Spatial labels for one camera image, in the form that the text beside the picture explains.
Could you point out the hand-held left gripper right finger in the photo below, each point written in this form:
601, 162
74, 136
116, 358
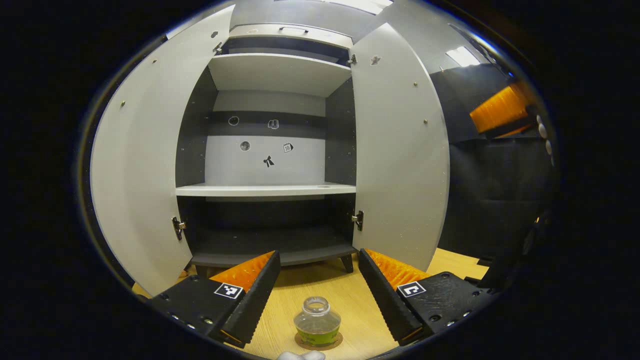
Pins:
380, 290

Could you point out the grey cabinet door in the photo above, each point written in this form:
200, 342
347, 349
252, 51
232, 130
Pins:
145, 165
400, 150

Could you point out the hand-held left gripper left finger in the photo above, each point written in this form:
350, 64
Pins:
262, 290

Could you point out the grey cabinet drawer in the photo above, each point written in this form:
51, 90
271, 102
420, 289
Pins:
260, 33

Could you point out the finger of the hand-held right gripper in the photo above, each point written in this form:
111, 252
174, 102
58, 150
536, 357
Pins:
500, 110

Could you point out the black backdrop cloth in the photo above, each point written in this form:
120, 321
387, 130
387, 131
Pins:
490, 190

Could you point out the green label drink bottle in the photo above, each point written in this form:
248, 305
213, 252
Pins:
317, 320

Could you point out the grey cabinet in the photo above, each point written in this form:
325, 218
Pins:
270, 75

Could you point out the round brown coaster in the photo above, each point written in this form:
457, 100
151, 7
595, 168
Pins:
300, 342

